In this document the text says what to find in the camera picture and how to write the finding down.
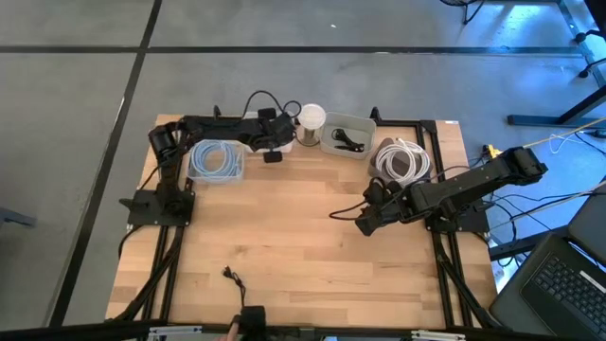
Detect thin black USB cable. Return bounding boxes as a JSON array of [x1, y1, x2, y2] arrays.
[[330, 128, 367, 153]]

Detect white plastic bin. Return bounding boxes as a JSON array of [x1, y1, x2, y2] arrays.
[[242, 111, 298, 156]]

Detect white bulb on brass stand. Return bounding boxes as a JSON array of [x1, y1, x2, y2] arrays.
[[296, 102, 328, 148]]

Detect smoky clear plastic bin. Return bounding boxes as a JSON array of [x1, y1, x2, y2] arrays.
[[367, 136, 434, 187]]

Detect grey plastic bin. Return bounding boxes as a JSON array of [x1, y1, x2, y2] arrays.
[[319, 112, 378, 160]]

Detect black metal floor bar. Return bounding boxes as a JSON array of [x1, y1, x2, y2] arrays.
[[489, 225, 569, 261]]

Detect small black box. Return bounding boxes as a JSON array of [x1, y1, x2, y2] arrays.
[[239, 305, 267, 332]]

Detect black metal desk leg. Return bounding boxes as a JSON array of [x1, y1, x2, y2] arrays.
[[507, 83, 606, 128]]

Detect open black laptop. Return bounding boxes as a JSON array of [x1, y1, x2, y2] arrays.
[[489, 231, 606, 341]]

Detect person's hand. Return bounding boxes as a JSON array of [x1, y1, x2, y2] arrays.
[[215, 314, 241, 341]]

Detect thin beige stick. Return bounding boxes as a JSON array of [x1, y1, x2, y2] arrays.
[[520, 117, 606, 151]]

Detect closed black laptop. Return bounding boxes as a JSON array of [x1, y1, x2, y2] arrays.
[[566, 182, 606, 266]]

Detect black chair base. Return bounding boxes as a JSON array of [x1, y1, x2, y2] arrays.
[[439, 0, 487, 26]]

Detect black chair caster leg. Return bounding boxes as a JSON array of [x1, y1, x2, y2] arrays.
[[572, 27, 606, 80]]

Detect grey floor object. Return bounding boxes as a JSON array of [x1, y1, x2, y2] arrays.
[[0, 206, 37, 228]]

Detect black rig bar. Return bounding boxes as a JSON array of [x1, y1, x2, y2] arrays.
[[0, 320, 606, 341]]

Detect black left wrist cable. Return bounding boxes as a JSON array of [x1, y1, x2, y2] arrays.
[[241, 89, 303, 122]]

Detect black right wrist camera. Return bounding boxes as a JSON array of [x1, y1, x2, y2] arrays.
[[368, 176, 403, 203]]

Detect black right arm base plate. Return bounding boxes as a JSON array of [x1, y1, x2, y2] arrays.
[[424, 198, 491, 234]]

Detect black metal table frame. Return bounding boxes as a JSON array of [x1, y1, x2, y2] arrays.
[[113, 104, 503, 332]]

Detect silver metal bracket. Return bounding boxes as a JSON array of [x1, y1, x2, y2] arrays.
[[149, 325, 203, 337], [410, 330, 466, 341]]

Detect small thin black cable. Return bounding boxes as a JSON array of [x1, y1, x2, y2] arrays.
[[222, 265, 248, 309]]

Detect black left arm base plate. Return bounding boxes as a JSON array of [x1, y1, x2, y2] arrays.
[[118, 188, 196, 227]]

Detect white floor cable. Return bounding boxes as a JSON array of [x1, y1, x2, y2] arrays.
[[548, 131, 591, 155]]

